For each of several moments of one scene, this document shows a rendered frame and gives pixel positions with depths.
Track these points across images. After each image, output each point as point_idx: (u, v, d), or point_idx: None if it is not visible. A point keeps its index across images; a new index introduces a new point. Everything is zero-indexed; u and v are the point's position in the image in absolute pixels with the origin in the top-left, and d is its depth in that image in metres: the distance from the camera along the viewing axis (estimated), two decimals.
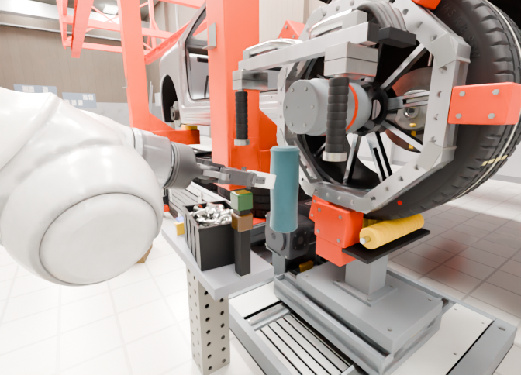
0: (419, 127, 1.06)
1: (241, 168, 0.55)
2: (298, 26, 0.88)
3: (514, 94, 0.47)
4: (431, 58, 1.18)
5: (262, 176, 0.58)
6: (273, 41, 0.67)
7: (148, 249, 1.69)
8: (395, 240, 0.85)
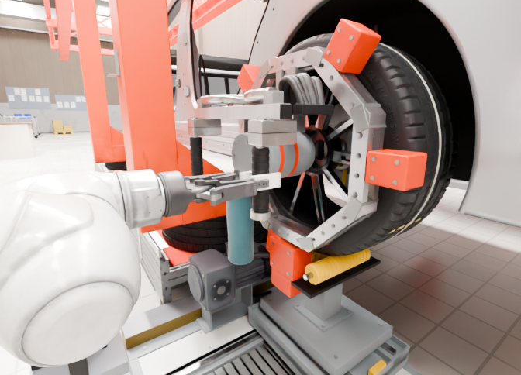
0: (346, 167, 0.93)
1: None
2: (254, 70, 0.93)
3: (413, 165, 0.53)
4: None
5: (270, 184, 0.55)
6: (219, 97, 0.73)
7: None
8: (343, 272, 0.90)
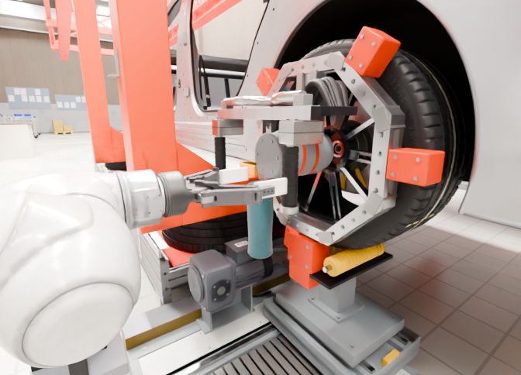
0: None
1: None
2: (273, 73, 0.98)
3: (433, 163, 0.57)
4: None
5: (276, 191, 0.50)
6: (244, 98, 0.77)
7: None
8: (358, 266, 0.95)
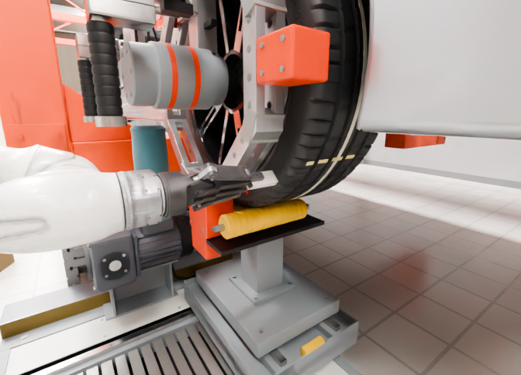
0: None
1: (250, 183, 0.52)
2: None
3: (305, 41, 0.38)
4: None
5: (267, 180, 0.56)
6: None
7: None
8: (274, 231, 0.75)
